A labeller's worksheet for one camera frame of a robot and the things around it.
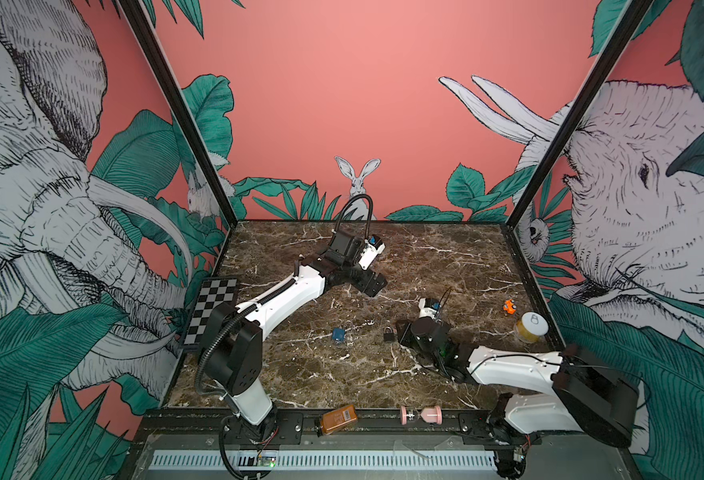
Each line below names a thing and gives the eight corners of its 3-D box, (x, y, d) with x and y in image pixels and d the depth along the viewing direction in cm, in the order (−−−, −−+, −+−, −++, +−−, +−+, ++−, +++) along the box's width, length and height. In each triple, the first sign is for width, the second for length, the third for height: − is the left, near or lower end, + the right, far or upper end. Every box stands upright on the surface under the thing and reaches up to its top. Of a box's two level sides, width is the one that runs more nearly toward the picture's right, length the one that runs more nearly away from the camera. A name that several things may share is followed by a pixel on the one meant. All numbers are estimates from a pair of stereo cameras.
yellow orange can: (517, 342, 92) (527, 333, 87) (510, 321, 96) (519, 312, 91) (541, 342, 92) (552, 334, 87) (533, 322, 96) (543, 312, 91)
